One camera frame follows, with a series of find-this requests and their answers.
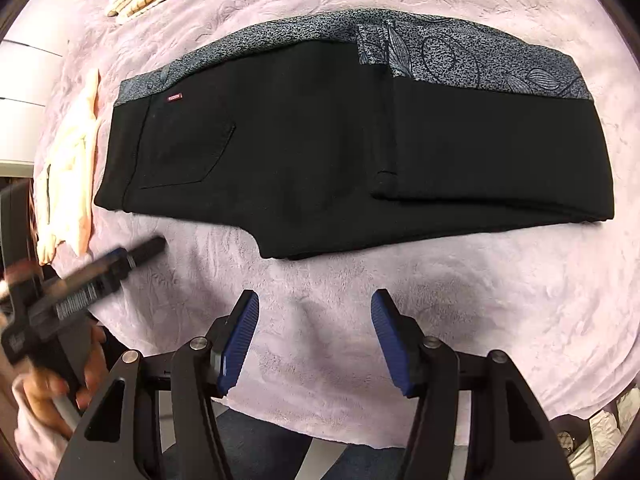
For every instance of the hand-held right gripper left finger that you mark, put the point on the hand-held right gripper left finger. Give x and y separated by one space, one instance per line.
240 345

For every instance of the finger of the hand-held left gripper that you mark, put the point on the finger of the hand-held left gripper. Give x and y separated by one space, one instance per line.
142 251

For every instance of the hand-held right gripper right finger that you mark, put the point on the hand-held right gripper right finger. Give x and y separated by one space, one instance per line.
392 345

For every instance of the black pants grey printed stripes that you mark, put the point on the black pants grey printed stripes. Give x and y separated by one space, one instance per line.
325 160

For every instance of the person's left forearm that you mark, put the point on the person's left forearm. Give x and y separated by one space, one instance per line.
35 445

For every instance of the person's left hand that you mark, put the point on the person's left hand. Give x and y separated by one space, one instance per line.
50 395

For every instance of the peach cloth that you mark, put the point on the peach cloth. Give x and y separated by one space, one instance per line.
70 170

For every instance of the lilac embossed bed blanket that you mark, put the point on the lilac embossed bed blanket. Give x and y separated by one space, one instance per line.
500 310

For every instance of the person's right leg in jeans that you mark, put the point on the person's right leg in jeans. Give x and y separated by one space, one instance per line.
370 466

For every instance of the white wardrobe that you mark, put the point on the white wardrobe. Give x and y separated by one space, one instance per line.
25 110

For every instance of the beige patterned bag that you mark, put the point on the beige patterned bag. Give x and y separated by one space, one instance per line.
566 440

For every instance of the white bag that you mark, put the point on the white bag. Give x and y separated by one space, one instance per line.
605 440

